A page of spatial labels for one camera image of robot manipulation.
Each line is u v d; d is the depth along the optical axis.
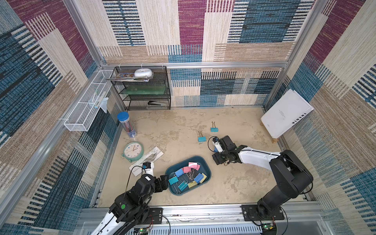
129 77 0.92
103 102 0.79
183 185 0.81
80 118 0.89
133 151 0.94
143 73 0.88
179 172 0.85
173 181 0.83
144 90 0.95
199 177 0.82
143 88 1.08
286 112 0.88
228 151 0.73
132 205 0.54
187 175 0.85
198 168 0.87
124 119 0.91
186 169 0.87
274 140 0.97
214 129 1.09
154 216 0.73
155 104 1.09
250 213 0.74
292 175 0.46
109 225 0.50
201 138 1.02
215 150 0.87
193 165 0.87
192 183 0.83
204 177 0.83
